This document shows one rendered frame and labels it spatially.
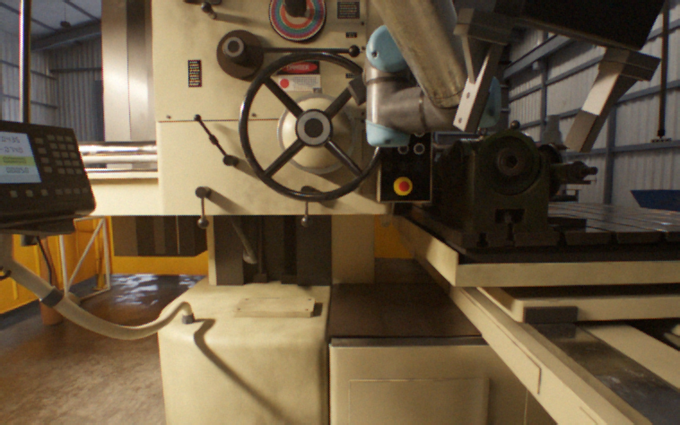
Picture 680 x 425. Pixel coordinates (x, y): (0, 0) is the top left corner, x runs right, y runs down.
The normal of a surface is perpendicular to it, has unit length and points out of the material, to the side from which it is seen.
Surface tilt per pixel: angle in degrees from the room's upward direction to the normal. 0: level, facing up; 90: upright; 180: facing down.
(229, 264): 90
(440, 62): 146
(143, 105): 90
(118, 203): 90
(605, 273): 90
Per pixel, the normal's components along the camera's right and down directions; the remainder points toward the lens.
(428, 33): 0.15, 0.88
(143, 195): -0.01, 0.10
